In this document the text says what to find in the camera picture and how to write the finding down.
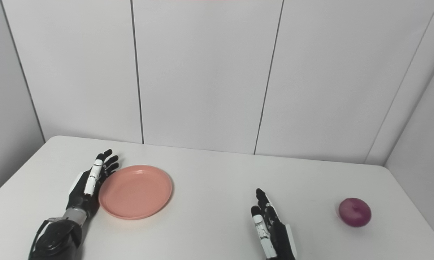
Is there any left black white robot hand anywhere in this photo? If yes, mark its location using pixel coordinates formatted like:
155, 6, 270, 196
65, 149, 120, 219

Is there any red onion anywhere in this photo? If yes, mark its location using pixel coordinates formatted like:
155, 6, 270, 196
339, 198, 372, 228

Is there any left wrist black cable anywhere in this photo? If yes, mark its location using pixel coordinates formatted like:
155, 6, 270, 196
28, 217, 63, 253

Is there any pink plastic plate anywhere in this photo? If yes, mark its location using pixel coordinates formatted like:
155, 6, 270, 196
98, 165, 173, 220

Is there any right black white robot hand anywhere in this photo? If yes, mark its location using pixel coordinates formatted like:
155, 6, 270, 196
251, 188, 298, 260

